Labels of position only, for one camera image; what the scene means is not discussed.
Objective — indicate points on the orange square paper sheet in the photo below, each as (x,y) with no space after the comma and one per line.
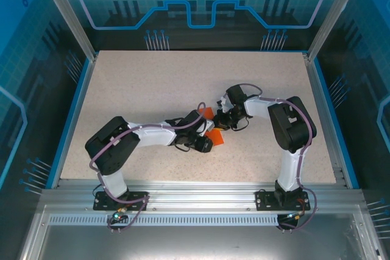
(218,138)

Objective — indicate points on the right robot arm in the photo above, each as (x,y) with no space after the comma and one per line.
(292,126)

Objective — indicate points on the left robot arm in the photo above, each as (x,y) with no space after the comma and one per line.
(109,147)

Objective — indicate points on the sheet metal panel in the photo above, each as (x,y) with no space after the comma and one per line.
(198,241)

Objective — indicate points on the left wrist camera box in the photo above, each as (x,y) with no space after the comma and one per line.
(207,126)

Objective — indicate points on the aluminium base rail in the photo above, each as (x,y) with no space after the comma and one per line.
(198,196)

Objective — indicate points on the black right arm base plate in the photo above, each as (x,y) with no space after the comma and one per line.
(265,200)

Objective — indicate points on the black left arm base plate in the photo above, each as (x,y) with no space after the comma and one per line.
(137,202)

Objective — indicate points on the aluminium side rail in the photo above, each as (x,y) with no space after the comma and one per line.
(322,120)

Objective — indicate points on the aluminium frame post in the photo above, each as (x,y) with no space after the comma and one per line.
(68,13)
(334,13)

